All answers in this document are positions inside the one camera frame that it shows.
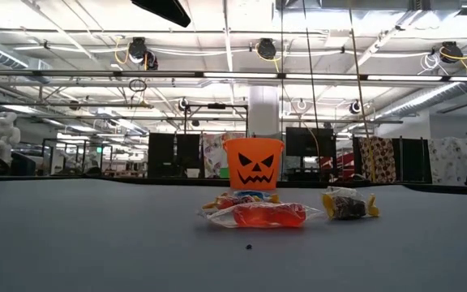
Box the white patterned cloth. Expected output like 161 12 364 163
427 137 467 187

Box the black metal workstation frame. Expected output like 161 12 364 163
41 137 114 176

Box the blue wrapped candy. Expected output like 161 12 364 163
233 189 268 200

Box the hanging yellow cable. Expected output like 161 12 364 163
347 0 376 183

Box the gray horizontal pipe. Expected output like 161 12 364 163
0 101 154 110

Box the red candy clear wrapper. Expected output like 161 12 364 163
195 201 324 230

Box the brown patterned cloth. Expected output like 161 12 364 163
358 136 397 184

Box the hanging black cable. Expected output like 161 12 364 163
300 0 320 131

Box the red background equipment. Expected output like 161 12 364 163
318 150 356 179

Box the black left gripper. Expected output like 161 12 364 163
131 0 192 28

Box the black gantry frame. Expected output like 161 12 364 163
182 103 250 138

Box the coiled black cable loop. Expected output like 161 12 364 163
128 77 148 93

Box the floral white cloth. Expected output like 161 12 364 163
200 131 247 178

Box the orange jack-o-lantern bucket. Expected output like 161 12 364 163
222 137 285 191

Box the black partition panel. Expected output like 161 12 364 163
395 137 430 184
148 132 177 179
175 133 201 179

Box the white building column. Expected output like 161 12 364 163
248 84 281 140

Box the red Jolly Rancher candy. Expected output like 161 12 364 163
202 192 282 211

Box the black monitor screen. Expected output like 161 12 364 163
285 127 337 158

